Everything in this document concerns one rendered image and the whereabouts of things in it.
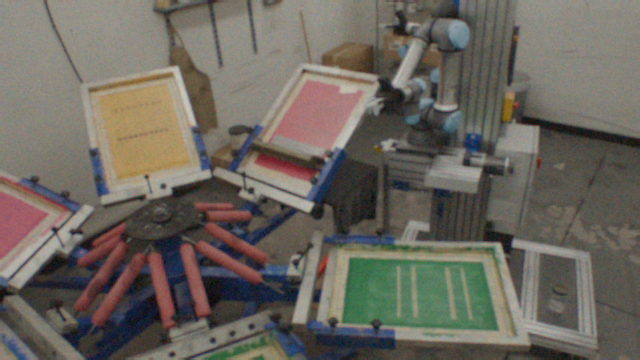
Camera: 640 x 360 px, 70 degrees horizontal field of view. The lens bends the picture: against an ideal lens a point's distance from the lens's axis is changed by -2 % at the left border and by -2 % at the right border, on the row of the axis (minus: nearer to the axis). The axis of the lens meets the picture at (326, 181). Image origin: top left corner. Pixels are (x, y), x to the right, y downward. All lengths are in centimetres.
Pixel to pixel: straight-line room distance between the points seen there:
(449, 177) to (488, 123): 38
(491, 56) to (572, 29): 312
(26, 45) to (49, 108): 46
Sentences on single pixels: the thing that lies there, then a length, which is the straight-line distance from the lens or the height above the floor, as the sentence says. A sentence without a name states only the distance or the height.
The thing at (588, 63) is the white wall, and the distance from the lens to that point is 560.
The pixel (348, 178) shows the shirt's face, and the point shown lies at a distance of 280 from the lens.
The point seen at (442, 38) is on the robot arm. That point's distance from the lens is 223.
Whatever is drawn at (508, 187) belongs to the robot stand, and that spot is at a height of 100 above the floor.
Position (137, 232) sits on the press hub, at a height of 131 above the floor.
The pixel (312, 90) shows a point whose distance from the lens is 276.
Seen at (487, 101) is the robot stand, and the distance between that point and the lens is 254.
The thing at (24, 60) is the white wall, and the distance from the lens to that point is 383.
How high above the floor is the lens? 239
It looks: 31 degrees down
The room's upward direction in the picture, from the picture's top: 4 degrees counter-clockwise
